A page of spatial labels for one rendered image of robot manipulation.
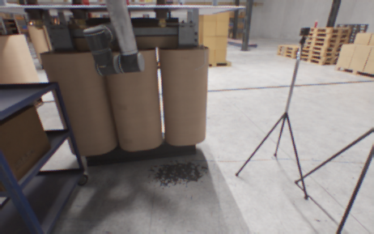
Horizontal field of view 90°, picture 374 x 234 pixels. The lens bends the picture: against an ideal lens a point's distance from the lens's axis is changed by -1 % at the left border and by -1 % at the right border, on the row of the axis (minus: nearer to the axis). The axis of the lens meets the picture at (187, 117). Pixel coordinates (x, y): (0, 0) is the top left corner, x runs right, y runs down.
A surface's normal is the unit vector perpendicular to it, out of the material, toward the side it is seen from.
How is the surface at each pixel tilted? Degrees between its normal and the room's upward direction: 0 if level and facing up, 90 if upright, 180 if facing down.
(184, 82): 90
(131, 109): 90
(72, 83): 90
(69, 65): 90
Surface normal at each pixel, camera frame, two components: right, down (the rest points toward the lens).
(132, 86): 0.18, 0.43
